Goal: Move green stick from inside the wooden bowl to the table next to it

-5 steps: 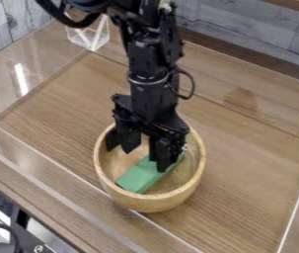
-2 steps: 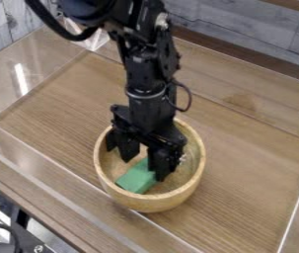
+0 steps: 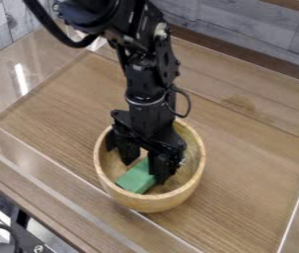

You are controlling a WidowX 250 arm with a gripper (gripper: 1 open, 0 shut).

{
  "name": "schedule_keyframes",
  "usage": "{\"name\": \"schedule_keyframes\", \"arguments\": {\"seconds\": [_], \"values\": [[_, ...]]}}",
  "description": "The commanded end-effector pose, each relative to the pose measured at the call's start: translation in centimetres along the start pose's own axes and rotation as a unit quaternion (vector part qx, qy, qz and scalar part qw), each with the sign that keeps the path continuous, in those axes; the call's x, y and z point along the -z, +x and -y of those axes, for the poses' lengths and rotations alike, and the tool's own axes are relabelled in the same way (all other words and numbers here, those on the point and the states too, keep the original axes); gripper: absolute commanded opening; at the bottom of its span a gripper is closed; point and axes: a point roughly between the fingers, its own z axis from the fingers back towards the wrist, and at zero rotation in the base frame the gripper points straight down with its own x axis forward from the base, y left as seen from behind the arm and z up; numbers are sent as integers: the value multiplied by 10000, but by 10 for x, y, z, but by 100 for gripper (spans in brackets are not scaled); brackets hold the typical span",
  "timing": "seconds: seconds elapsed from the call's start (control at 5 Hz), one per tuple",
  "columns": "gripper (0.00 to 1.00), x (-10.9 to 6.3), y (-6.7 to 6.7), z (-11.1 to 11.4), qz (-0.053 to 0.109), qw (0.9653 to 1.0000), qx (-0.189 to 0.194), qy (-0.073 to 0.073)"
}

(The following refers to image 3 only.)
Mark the clear acrylic front wall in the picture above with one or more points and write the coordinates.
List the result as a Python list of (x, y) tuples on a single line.
[(75, 209)]

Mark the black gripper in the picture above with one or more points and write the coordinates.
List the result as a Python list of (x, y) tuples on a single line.
[(146, 127)]

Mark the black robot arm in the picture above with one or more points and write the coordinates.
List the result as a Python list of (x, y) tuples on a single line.
[(134, 27)]

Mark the round wooden bowl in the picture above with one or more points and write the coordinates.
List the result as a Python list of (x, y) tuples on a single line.
[(163, 196)]

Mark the green rectangular block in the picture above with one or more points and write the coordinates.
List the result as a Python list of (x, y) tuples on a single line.
[(137, 180)]

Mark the black table leg bracket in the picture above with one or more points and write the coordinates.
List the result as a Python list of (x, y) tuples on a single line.
[(33, 235)]

